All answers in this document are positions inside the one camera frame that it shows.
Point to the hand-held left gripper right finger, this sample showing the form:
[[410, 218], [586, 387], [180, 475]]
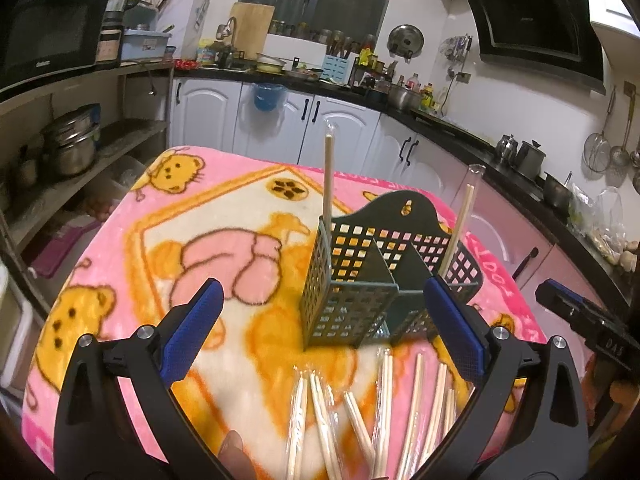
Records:
[[455, 332]]

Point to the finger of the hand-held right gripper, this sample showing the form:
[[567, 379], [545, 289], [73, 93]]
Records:
[[565, 305]]

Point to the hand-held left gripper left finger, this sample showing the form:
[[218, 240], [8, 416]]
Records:
[[192, 332]]

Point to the pile of chopsticks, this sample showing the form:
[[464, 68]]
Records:
[[385, 400]]

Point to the green perforated utensil holder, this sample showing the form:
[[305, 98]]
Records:
[[345, 310]]

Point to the wooden chopstick pair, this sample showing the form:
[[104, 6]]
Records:
[[462, 220], [328, 175]]

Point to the person's right hand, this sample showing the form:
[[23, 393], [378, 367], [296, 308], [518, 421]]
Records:
[[625, 395]]

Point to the person's left hand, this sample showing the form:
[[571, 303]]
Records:
[[232, 447]]

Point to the clear plastic bags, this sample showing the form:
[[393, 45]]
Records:
[[600, 225]]

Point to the dark cooking pot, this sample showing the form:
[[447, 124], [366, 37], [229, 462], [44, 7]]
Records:
[[556, 191]]

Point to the pink bear printed blanket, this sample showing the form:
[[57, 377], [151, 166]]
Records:
[[225, 200]]

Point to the steel pot with lid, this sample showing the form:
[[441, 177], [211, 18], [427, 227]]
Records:
[[530, 160]]

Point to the purple plastic tray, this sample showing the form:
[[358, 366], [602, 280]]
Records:
[[55, 255]]

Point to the steel kettle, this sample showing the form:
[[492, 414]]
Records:
[[505, 149]]

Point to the black kitchen countertop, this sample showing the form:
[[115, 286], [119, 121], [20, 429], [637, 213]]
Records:
[[450, 135]]

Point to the wooden shelf unit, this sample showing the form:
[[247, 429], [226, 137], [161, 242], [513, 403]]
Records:
[[125, 132]]

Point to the stacked steel pots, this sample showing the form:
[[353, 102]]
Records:
[[70, 147]]

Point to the kitchen base cabinets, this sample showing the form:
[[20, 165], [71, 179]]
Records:
[[210, 110]]

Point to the steel mixing bowl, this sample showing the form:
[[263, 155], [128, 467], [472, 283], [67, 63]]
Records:
[[402, 97]]

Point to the blue hanging bin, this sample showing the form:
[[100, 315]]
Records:
[[268, 96]]

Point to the stacked bowls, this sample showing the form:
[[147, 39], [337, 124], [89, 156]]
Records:
[[270, 64]]

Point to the black range hood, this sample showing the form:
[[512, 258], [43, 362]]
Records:
[[535, 25]]

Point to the group of condiment bottles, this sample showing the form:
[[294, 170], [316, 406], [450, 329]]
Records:
[[370, 62]]

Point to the blue knife block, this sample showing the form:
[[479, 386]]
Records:
[[335, 69]]

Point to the blue plastic container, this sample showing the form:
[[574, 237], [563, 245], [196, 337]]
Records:
[[145, 44]]

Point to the hanging steel pot lid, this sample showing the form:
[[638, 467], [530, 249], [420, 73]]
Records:
[[406, 40]]

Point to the beige storage box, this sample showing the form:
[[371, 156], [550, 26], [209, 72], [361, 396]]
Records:
[[107, 47]]

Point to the steel faucet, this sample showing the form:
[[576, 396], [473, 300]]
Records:
[[227, 25]]

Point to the wooden cutting board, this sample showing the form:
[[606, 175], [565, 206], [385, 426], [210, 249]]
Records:
[[252, 22]]

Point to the row of spice jars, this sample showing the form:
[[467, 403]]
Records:
[[300, 30]]

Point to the black microwave oven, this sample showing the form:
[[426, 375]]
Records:
[[45, 35]]

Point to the wall socket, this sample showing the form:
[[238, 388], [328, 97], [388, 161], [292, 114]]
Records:
[[462, 77]]

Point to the wall utensil rack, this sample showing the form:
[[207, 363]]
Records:
[[457, 47]]

